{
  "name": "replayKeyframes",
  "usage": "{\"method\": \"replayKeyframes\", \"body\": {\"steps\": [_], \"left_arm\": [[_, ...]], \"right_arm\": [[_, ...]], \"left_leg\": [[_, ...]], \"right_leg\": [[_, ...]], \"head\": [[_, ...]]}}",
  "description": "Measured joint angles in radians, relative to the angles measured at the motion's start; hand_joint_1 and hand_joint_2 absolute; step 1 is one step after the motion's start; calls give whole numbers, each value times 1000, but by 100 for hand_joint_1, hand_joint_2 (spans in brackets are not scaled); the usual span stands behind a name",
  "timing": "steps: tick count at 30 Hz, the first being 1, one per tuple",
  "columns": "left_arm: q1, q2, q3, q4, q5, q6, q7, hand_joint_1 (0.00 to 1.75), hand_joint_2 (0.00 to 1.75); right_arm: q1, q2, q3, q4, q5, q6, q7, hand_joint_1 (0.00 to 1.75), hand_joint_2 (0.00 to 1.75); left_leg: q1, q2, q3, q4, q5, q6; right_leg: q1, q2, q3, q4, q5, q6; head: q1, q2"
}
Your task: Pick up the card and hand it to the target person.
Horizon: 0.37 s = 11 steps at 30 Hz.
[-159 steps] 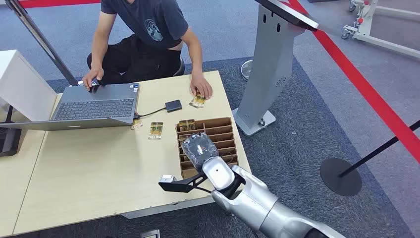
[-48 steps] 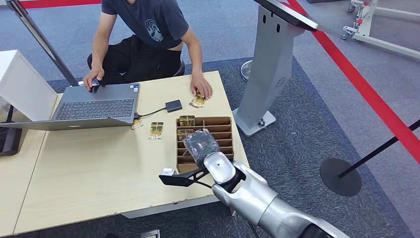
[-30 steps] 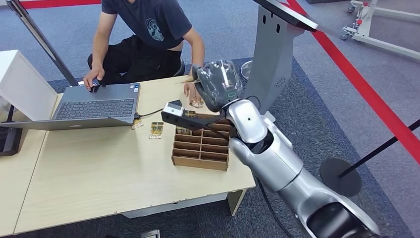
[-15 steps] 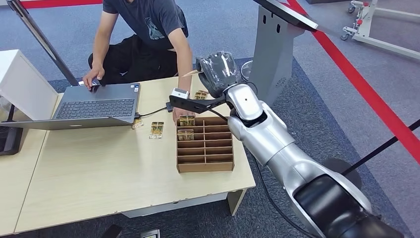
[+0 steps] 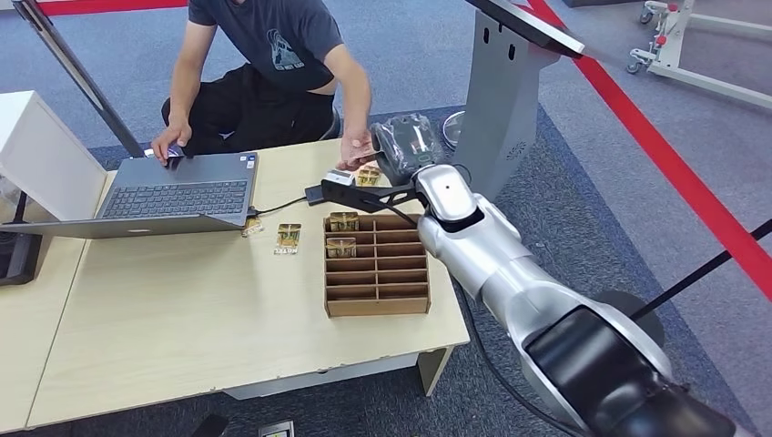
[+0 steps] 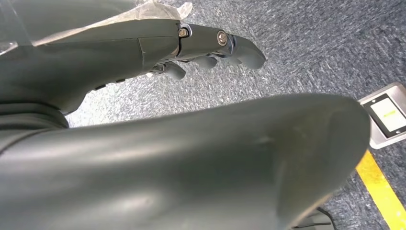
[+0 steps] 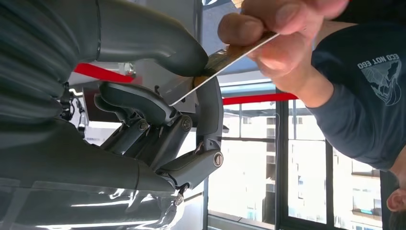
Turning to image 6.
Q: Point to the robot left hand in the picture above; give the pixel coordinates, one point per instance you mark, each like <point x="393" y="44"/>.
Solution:
<point x="190" y="165"/>

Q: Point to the crumpled clear plastic film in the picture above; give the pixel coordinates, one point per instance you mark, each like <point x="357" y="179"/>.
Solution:
<point x="152" y="11"/>

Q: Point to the yellow floor tape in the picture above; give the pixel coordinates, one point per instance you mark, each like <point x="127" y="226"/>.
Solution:
<point x="382" y="190"/>

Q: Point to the silver floor socket box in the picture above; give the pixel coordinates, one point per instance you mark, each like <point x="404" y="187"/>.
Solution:
<point x="385" y="116"/>

